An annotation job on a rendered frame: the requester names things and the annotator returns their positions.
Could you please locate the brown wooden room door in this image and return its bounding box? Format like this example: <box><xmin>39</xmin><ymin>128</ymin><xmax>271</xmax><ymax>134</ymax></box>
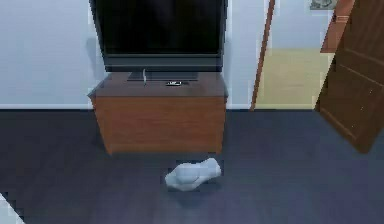
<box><xmin>314</xmin><ymin>0</ymin><xmax>384</xmax><ymax>155</ymax></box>

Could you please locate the brown wooden television cabinet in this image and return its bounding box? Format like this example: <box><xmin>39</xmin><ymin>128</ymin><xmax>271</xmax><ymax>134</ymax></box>
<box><xmin>87</xmin><ymin>71</ymin><xmax>230</xmax><ymax>156</ymax></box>

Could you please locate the white crumpled cloth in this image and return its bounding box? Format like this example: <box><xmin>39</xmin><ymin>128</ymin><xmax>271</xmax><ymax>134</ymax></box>
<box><xmin>164</xmin><ymin>157</ymin><xmax>223</xmax><ymax>192</ymax></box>

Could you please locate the brown wooden furniture piece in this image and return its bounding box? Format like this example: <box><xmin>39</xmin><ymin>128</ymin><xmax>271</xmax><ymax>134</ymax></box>
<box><xmin>320</xmin><ymin>0</ymin><xmax>356</xmax><ymax>54</ymax></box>

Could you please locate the black television set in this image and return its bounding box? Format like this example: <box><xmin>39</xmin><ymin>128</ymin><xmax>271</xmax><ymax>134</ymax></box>
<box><xmin>88</xmin><ymin>0</ymin><xmax>230</xmax><ymax>82</ymax></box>

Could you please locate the framed wall picture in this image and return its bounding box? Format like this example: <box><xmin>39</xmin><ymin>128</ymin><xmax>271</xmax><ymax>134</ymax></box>
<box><xmin>309</xmin><ymin>0</ymin><xmax>338</xmax><ymax>11</ymax></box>

